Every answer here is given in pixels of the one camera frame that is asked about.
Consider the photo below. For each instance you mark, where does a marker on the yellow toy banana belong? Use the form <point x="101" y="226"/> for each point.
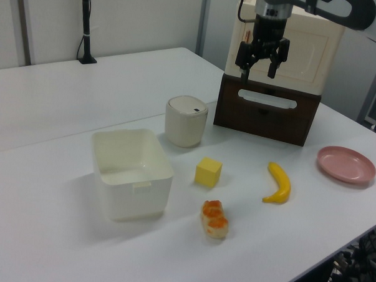
<point x="282" y="182"/>

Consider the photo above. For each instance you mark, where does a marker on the pink plastic plate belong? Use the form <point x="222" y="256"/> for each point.
<point x="346" y="163"/>

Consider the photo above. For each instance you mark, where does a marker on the white plastic box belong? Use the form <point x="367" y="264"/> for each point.
<point x="133" y="182"/>

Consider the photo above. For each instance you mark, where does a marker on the dark brown wooden drawer box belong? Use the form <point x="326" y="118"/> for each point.
<point x="263" y="125"/>

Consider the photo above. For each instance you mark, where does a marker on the orange topped toy bread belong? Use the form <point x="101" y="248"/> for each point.
<point x="215" y="221"/>

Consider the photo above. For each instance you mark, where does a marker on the black camera stand pole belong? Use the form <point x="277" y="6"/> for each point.
<point x="86" y="24"/>

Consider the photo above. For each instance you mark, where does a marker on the yellow cube block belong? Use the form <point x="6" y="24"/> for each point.
<point x="207" y="173"/>

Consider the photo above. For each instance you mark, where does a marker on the grey partition frame post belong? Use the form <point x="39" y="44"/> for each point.
<point x="202" y="23"/>
<point x="25" y="24"/>

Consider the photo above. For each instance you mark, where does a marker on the cream toy microwave cabinet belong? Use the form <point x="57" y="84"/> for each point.
<point x="307" y="52"/>

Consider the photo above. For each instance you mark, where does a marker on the beige lidded trash bin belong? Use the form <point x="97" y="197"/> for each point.
<point x="185" y="123"/>

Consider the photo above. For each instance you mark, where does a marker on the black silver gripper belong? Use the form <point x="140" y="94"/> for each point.
<point x="270" y="26"/>

